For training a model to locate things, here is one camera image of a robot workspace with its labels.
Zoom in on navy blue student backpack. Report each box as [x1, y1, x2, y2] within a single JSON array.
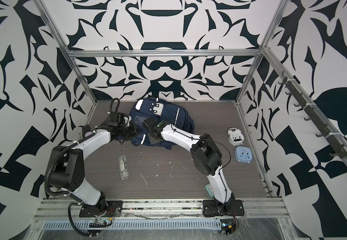
[[129, 97, 195, 150]]

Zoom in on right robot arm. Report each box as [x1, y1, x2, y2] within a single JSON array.
[[142, 117, 235, 211]]

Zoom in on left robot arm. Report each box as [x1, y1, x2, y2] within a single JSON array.
[[44, 112, 138, 213]]

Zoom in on small purple bottle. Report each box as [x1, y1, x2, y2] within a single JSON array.
[[84, 132, 93, 138]]

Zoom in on black remote control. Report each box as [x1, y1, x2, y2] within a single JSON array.
[[81, 125, 91, 137]]

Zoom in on clear plastic pen box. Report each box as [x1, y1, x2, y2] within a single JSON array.
[[118, 155, 129, 180]]

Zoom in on green square alarm clock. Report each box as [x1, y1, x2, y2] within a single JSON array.
[[206, 184, 215, 198]]

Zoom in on light blue small case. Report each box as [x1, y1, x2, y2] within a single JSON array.
[[235, 146, 253, 163]]

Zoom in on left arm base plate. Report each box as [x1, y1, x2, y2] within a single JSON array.
[[79, 201, 123, 218]]

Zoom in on black corrugated cable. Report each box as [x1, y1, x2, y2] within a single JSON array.
[[67, 202, 114, 238]]

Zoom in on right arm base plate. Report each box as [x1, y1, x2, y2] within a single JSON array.
[[203, 200, 245, 218]]

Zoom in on aluminium frame rail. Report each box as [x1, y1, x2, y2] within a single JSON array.
[[33, 198, 290, 220]]

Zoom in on wall hook rail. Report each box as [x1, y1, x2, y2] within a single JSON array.
[[280, 76, 347, 159]]

